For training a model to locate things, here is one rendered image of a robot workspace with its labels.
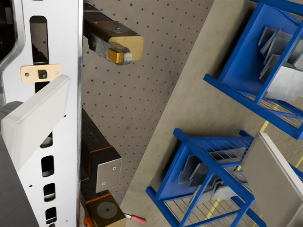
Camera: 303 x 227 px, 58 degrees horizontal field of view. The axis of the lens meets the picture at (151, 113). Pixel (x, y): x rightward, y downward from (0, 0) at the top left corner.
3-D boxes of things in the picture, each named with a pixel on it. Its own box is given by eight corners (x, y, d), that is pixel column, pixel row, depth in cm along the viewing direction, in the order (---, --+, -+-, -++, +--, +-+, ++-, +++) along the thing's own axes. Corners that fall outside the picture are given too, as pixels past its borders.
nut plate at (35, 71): (61, 63, 60) (62, 65, 59) (61, 79, 62) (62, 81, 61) (19, 66, 56) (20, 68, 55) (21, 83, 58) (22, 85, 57)
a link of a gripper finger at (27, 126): (12, 179, 12) (-4, 175, 12) (64, 116, 19) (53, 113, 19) (18, 123, 11) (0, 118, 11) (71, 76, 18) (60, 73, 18)
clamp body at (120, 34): (94, 20, 91) (151, 60, 67) (59, 20, 85) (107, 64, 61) (95, -1, 88) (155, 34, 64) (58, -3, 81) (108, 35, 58)
